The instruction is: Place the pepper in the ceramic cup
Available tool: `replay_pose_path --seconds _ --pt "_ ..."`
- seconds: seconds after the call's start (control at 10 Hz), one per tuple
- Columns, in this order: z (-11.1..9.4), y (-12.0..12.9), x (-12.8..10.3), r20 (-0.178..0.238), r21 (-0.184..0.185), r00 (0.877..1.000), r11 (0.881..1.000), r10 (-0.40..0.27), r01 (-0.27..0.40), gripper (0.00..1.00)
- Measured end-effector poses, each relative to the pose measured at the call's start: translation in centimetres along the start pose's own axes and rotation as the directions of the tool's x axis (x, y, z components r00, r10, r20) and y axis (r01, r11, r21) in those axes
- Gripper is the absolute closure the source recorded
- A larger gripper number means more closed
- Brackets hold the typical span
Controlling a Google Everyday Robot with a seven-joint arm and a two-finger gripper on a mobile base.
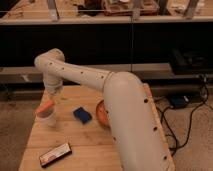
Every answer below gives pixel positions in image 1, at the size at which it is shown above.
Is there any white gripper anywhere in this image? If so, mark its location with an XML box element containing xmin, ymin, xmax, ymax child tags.
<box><xmin>43</xmin><ymin>75</ymin><xmax>63</xmax><ymax>96</ymax></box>

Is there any orange pepper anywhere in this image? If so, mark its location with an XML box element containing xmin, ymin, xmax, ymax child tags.
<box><xmin>35</xmin><ymin>100</ymin><xmax>54</xmax><ymax>118</ymax></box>

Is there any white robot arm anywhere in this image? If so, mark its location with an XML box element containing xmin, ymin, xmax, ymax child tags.
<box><xmin>34</xmin><ymin>48</ymin><xmax>170</xmax><ymax>171</ymax></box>

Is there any white ceramic cup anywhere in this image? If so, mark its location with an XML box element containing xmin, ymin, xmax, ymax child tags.
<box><xmin>37</xmin><ymin>113</ymin><xmax>56</xmax><ymax>127</ymax></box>

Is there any blue sponge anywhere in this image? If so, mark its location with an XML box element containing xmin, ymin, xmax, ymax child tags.
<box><xmin>73</xmin><ymin>107</ymin><xmax>92</xmax><ymax>124</ymax></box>

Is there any orange bowl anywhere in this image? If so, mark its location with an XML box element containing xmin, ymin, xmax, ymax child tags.
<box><xmin>96</xmin><ymin>100</ymin><xmax>109</xmax><ymax>127</ymax></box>

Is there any wooden table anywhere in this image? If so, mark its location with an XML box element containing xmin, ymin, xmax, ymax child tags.
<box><xmin>18</xmin><ymin>83</ymin><xmax>177</xmax><ymax>171</ymax></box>

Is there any black rectangular box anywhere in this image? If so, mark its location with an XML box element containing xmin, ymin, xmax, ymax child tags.
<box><xmin>39</xmin><ymin>143</ymin><xmax>72</xmax><ymax>168</ymax></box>

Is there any black power adapter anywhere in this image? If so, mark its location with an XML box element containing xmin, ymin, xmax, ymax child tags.
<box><xmin>168</xmin><ymin>96</ymin><xmax>189</xmax><ymax>109</ymax></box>

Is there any black cable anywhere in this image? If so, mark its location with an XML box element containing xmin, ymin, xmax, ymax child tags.
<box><xmin>155</xmin><ymin>74</ymin><xmax>213</xmax><ymax>158</ymax></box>

